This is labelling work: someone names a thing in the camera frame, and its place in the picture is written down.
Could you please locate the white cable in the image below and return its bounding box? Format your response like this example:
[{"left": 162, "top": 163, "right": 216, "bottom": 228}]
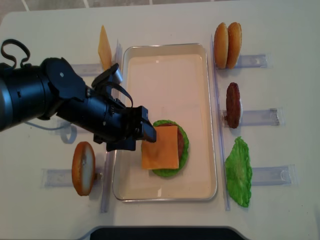
[{"left": 24, "top": 121, "right": 78, "bottom": 145}]

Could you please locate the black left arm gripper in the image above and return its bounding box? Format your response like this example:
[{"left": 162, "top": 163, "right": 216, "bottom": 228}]
[{"left": 56, "top": 90, "right": 157, "bottom": 152}]

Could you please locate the clear cheese holder rail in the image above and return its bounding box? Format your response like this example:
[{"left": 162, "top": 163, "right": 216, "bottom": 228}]
[{"left": 71, "top": 63, "right": 104, "bottom": 77}]

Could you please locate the upright green lettuce leaf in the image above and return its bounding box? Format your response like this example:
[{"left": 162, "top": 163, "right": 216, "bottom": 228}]
[{"left": 225, "top": 136, "right": 253, "bottom": 208}]

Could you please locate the meat patty in tray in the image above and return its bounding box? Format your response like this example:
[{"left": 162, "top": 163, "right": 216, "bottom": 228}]
[{"left": 161, "top": 123, "right": 185, "bottom": 160}]

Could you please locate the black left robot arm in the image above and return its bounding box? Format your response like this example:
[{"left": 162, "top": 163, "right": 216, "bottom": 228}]
[{"left": 0, "top": 51, "right": 157, "bottom": 151}]

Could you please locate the black base at bottom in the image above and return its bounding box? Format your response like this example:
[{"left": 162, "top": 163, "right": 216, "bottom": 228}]
[{"left": 90, "top": 227, "right": 243, "bottom": 240}]

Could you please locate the lettuce leaf in tray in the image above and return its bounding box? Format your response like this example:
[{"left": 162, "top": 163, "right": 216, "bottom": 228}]
[{"left": 153, "top": 119, "right": 190, "bottom": 178}]

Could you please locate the orange cheese slice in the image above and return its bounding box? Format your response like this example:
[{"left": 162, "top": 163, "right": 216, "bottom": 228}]
[
  {"left": 141, "top": 125, "right": 179, "bottom": 170},
  {"left": 98, "top": 25, "right": 112, "bottom": 71}
]

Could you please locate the clear left bun holder rail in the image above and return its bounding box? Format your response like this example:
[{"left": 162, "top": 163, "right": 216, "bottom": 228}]
[{"left": 41, "top": 166, "right": 103, "bottom": 188}]

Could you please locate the bun half left rack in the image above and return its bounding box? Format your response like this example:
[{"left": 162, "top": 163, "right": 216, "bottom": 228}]
[{"left": 71, "top": 141, "right": 96, "bottom": 196}]

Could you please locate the bun half rack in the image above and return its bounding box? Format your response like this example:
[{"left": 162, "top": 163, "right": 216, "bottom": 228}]
[
  {"left": 226, "top": 22, "right": 242, "bottom": 69},
  {"left": 213, "top": 22, "right": 229, "bottom": 69},
  {"left": 71, "top": 141, "right": 96, "bottom": 196}
]

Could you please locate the upright brown meat patty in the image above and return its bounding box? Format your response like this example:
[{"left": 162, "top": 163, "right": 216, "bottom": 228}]
[{"left": 226, "top": 82, "right": 242, "bottom": 129}]

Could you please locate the clear lettuce holder rail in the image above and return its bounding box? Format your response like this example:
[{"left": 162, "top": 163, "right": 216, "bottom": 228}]
[{"left": 251, "top": 164, "right": 299, "bottom": 186}]

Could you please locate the inner bun half right rack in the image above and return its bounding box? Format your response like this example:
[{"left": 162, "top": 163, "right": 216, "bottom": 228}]
[{"left": 213, "top": 22, "right": 229, "bottom": 69}]

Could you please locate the clear bun holder rail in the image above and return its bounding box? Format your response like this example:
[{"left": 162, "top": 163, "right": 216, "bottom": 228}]
[
  {"left": 41, "top": 166, "right": 103, "bottom": 188},
  {"left": 235, "top": 53, "right": 273, "bottom": 69}
]

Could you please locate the white metal tray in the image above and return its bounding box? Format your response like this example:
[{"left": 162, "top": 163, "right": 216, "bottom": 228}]
[{"left": 112, "top": 43, "right": 218, "bottom": 202}]

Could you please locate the clear long strip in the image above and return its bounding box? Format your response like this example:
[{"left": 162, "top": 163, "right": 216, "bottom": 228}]
[
  {"left": 211, "top": 34, "right": 230, "bottom": 211},
  {"left": 100, "top": 40, "right": 123, "bottom": 214}
]

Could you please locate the clear patty holder rail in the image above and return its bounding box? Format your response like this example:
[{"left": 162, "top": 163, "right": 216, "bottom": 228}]
[{"left": 237, "top": 107, "right": 285, "bottom": 128}]

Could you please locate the clear right long strip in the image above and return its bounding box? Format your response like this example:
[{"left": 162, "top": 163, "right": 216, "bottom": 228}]
[{"left": 211, "top": 34, "right": 230, "bottom": 211}]

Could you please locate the outer bun half right rack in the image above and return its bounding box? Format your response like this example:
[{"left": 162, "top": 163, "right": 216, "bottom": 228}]
[{"left": 226, "top": 22, "right": 242, "bottom": 69}]

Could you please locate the clear left long strip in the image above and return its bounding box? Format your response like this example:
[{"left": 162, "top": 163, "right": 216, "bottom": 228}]
[{"left": 100, "top": 40, "right": 123, "bottom": 214}]

